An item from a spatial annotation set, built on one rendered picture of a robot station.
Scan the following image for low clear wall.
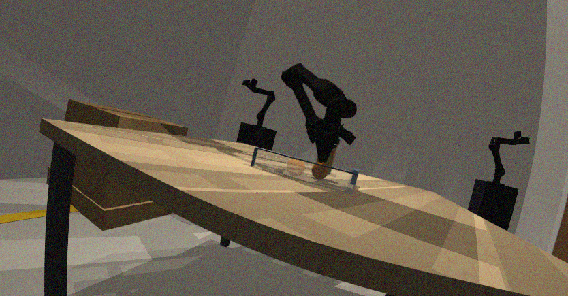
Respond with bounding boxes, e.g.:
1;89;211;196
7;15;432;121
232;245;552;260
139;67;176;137
252;149;358;195

